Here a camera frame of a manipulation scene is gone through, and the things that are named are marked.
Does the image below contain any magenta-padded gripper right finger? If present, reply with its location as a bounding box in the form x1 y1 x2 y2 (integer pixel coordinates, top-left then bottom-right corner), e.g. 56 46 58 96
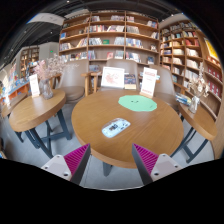
131 143 184 186

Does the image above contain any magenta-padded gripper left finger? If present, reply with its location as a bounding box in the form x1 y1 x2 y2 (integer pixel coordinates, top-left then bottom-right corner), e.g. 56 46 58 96
40 143 92 186

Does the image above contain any transparent light blue computer mouse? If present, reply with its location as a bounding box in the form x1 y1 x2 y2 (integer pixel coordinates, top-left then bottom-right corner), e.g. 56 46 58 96
101 117 132 139

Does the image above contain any green blob-shaped mouse pad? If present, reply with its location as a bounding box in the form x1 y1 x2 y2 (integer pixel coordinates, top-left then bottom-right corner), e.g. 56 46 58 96
117 94 158 113

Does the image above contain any round wooden side table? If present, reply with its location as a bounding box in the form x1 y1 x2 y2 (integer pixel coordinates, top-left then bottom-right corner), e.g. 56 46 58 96
8 88 73 159

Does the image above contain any stack of colourful magazines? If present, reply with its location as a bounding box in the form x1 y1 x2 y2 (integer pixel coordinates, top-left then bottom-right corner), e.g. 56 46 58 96
174 92 193 107

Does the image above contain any glass vase with pale flowers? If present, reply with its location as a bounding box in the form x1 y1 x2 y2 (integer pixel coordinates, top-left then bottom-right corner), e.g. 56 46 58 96
186 63 211 114

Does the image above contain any glass vase with pink flowers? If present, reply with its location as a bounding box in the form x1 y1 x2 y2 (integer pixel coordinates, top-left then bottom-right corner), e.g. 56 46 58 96
33 54 66 100

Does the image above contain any white red sign wooden base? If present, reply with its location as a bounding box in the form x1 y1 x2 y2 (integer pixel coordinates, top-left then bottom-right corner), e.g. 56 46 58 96
139 66 158 99

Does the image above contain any brown upholstered wooden armchair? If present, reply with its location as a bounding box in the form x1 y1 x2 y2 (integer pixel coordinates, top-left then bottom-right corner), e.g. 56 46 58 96
58 59 90 104
149 64 181 111
99 58 140 93

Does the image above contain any dark blue book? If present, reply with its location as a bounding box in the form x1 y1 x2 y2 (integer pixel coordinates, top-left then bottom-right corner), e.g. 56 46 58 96
123 73 138 90

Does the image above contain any small white table sign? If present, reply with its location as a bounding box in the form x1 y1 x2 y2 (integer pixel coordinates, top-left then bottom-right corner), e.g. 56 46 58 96
28 73 41 98

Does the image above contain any white framed floral picture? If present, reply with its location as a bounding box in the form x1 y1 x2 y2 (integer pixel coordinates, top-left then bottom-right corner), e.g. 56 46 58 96
100 66 126 90

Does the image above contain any low orange book display shelf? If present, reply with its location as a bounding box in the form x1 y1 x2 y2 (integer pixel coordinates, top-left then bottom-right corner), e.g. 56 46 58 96
0 61 31 104

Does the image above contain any small distant wooden bookshelf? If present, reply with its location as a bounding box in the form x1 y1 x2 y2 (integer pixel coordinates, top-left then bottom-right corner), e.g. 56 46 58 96
18 44 41 79

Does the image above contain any curved wooden bookshelf unit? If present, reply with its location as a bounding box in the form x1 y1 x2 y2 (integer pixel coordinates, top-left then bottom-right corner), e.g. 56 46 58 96
159 19 224 118

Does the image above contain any tall wooden bookshelf unit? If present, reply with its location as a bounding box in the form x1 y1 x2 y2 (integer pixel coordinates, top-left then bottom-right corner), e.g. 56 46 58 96
58 9 161 66

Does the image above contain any white hanging ceiling panel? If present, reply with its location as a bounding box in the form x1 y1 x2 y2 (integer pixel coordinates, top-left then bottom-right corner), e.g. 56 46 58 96
28 12 66 27

